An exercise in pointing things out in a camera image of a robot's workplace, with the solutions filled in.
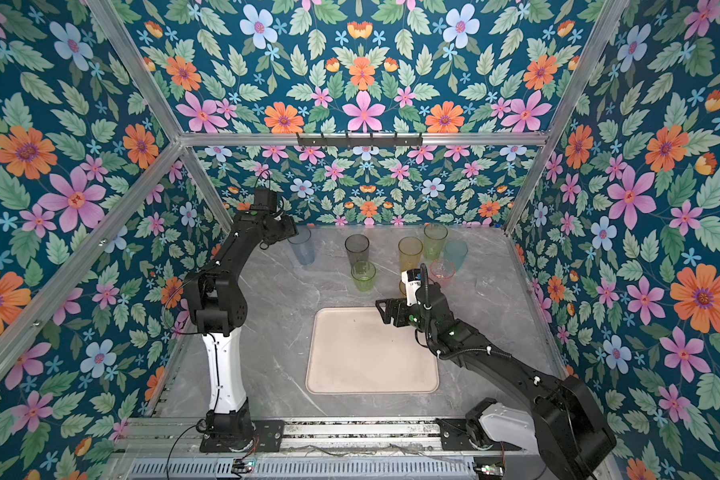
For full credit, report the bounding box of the blue tall glass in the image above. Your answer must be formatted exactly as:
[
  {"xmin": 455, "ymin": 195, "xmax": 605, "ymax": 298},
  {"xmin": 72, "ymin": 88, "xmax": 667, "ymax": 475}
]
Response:
[{"xmin": 287, "ymin": 225, "xmax": 315, "ymax": 266}]

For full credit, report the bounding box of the beige plastic tray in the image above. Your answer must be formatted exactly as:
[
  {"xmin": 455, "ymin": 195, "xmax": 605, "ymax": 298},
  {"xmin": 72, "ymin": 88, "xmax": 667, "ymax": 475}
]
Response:
[{"xmin": 306, "ymin": 307, "xmax": 439, "ymax": 395}]

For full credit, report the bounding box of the yellow tall glass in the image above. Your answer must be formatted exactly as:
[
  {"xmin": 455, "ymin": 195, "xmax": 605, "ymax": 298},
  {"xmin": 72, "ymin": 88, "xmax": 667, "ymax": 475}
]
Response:
[{"xmin": 398, "ymin": 236, "xmax": 423, "ymax": 272}]

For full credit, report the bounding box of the grey tall glass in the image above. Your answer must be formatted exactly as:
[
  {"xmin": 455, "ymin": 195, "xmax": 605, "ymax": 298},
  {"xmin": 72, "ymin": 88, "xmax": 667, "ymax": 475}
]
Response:
[{"xmin": 344, "ymin": 234, "xmax": 370, "ymax": 267}]

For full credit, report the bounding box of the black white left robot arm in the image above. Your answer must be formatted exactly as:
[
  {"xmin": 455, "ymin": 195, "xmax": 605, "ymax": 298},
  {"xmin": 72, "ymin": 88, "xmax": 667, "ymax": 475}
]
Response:
[{"xmin": 183, "ymin": 207, "xmax": 297, "ymax": 453}]

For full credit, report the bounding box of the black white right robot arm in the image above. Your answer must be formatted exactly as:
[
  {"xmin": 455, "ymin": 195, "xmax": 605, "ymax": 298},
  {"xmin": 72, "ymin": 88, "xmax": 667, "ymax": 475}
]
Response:
[{"xmin": 375, "ymin": 283, "xmax": 617, "ymax": 479}]

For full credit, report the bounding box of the green short glass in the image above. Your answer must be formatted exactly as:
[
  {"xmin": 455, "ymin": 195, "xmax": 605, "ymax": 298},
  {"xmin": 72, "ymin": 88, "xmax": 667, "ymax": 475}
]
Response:
[{"xmin": 351, "ymin": 261, "xmax": 376, "ymax": 293}]

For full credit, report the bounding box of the pink short glass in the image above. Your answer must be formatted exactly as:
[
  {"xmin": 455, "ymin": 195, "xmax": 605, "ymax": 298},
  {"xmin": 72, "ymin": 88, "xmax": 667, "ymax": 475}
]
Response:
[{"xmin": 428, "ymin": 259, "xmax": 456, "ymax": 288}]

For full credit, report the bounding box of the teal short glass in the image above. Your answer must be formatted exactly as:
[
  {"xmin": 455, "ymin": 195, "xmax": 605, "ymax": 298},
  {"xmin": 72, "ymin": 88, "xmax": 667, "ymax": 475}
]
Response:
[{"xmin": 443, "ymin": 240, "xmax": 469, "ymax": 271}]

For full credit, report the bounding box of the light green tall glass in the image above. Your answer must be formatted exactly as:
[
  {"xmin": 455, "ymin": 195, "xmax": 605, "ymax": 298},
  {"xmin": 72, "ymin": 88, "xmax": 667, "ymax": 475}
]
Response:
[{"xmin": 423, "ymin": 223, "xmax": 448, "ymax": 261}]

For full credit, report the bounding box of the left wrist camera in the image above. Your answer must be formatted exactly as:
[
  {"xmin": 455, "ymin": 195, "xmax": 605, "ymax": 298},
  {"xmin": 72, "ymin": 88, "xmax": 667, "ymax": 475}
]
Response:
[{"xmin": 250, "ymin": 188, "xmax": 279, "ymax": 213}]

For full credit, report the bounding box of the metal hook rail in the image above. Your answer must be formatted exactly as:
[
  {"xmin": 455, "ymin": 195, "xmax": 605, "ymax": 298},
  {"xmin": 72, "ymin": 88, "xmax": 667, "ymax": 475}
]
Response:
[{"xmin": 296, "ymin": 133, "xmax": 424, "ymax": 148}]

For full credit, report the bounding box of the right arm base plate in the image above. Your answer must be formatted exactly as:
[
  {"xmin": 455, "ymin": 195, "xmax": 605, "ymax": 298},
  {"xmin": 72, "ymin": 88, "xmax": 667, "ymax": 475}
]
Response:
[{"xmin": 435, "ymin": 418, "xmax": 521, "ymax": 453}]

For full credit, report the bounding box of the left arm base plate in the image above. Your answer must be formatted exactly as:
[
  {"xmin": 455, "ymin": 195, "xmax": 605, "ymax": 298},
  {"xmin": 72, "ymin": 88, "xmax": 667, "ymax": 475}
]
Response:
[{"xmin": 199, "ymin": 420, "xmax": 285, "ymax": 454}]

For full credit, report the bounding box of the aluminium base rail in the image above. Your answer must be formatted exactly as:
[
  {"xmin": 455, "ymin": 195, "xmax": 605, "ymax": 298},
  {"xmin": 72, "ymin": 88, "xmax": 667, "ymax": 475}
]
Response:
[{"xmin": 114, "ymin": 417, "xmax": 542, "ymax": 455}]

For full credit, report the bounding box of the white vented cable duct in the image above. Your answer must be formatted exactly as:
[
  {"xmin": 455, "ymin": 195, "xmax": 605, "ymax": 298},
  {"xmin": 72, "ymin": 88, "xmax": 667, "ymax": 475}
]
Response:
[{"xmin": 127, "ymin": 457, "xmax": 477, "ymax": 479}]

